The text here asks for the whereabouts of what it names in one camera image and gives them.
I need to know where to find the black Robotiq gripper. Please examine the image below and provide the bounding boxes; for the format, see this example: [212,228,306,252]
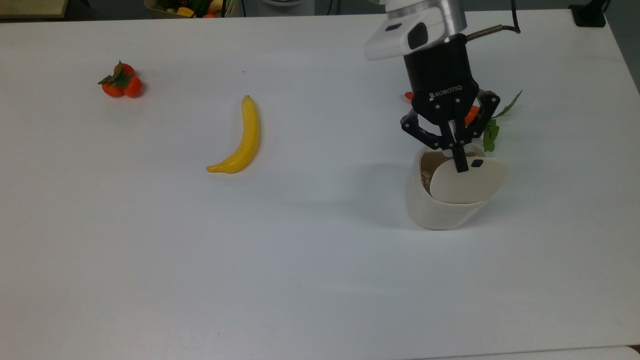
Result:
[400,34,501,173]

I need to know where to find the yellow toy banana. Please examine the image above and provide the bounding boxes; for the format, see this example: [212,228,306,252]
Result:
[206,95,261,175]

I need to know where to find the beige garbage bin with lid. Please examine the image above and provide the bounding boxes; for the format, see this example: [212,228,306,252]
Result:
[404,144,509,231]

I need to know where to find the orange toy carrot green leaves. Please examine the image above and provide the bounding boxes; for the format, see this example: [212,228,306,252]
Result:
[404,90,523,153]

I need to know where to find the tan wooden board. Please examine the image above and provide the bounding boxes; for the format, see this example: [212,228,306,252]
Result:
[0,0,69,19]

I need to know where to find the toy orange cluster with leaves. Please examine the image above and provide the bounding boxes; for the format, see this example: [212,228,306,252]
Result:
[97,60,144,99]

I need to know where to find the box of toy fruit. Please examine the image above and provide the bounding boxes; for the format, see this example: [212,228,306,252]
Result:
[144,0,236,19]

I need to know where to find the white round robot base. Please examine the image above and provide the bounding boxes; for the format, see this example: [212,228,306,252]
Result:
[257,0,317,17]

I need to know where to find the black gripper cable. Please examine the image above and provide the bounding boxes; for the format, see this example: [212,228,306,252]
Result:
[466,0,522,42]

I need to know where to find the black table clamp mount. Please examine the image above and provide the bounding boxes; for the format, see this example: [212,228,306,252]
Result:
[569,0,610,28]

